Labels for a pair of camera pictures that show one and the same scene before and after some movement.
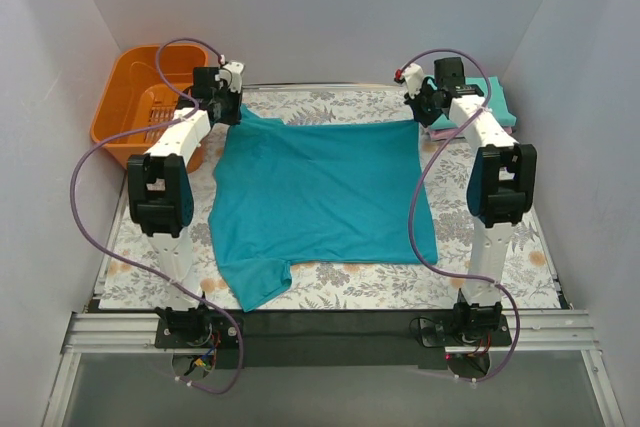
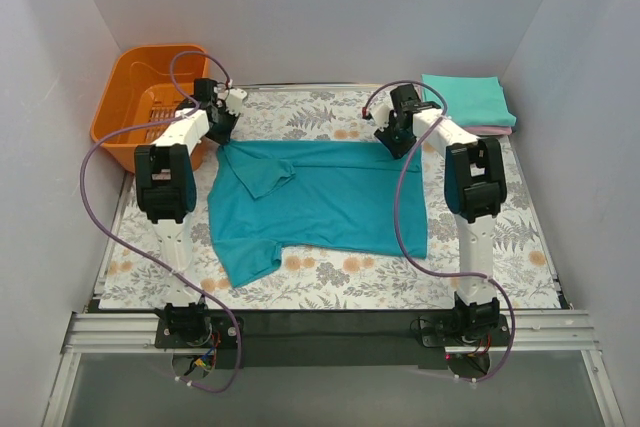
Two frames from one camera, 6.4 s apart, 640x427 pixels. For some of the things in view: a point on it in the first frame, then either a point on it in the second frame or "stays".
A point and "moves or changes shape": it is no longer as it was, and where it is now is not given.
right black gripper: x=426 y=108 -> x=393 y=137
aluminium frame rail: x=532 y=332 stays
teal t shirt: x=315 y=193 moves or changes shape
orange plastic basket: x=140 y=95 stays
